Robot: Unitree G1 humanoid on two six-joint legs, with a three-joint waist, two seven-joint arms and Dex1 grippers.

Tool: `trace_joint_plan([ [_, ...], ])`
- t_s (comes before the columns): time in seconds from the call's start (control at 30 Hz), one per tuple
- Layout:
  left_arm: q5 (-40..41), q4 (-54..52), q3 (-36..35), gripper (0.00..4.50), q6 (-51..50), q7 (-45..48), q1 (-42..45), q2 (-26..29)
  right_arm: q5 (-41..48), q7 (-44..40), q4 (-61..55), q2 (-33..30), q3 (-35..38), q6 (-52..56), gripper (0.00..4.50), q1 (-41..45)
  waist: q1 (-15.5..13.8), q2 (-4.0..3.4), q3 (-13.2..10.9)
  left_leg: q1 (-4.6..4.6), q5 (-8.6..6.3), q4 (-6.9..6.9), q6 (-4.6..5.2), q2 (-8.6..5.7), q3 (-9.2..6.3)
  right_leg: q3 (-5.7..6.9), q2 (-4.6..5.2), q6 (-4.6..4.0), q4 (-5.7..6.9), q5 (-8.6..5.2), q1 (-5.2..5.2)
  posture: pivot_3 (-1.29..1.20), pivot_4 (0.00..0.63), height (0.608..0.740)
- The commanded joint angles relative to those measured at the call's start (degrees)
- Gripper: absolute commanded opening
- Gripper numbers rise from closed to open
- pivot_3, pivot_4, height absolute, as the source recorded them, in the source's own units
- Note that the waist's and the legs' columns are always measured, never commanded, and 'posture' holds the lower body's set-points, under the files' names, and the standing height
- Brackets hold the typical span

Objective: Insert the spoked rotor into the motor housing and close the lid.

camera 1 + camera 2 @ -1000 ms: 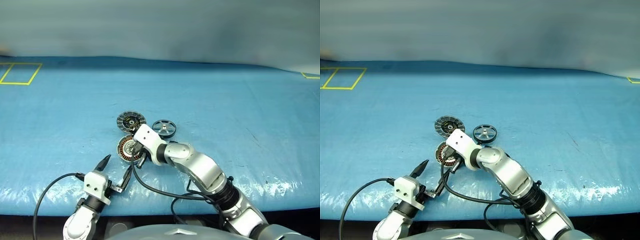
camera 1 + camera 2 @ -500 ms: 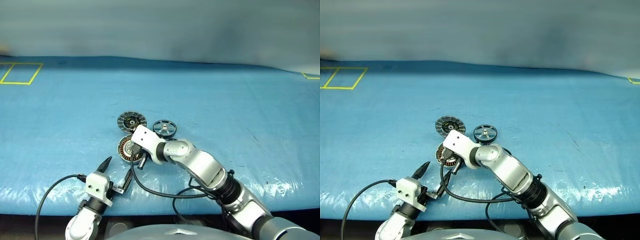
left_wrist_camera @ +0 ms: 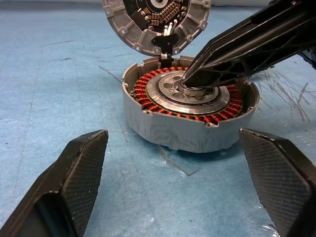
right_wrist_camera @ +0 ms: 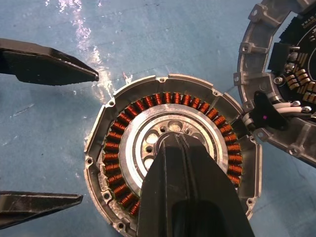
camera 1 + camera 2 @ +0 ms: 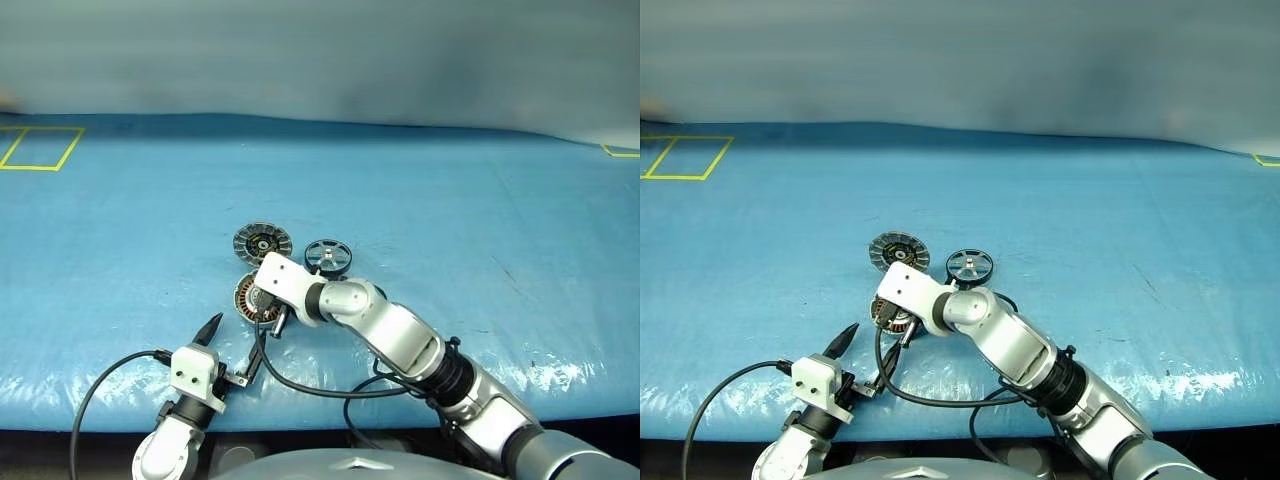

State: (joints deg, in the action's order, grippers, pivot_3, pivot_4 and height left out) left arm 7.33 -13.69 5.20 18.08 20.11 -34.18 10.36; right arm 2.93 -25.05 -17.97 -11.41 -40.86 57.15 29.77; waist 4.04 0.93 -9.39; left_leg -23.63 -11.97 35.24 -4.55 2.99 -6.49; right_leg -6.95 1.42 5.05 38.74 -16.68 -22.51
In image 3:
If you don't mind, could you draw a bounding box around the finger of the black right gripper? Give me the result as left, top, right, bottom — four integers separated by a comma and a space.
193, 0, 316, 67
183, 29, 316, 88

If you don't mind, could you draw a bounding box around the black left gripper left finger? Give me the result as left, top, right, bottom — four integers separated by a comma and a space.
0, 129, 109, 237

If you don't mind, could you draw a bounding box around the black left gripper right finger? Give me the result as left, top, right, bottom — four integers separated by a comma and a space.
238, 128, 316, 237

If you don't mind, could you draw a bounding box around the silver spoked rotor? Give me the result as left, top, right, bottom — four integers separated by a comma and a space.
145, 70, 231, 116

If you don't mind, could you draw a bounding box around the silver round motor lid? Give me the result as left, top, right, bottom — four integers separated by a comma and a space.
102, 0, 212, 57

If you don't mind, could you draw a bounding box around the grey round motor housing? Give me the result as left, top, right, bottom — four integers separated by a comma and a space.
121, 55, 261, 154

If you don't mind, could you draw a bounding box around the blue table mat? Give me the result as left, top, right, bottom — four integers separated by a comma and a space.
0, 2, 316, 237

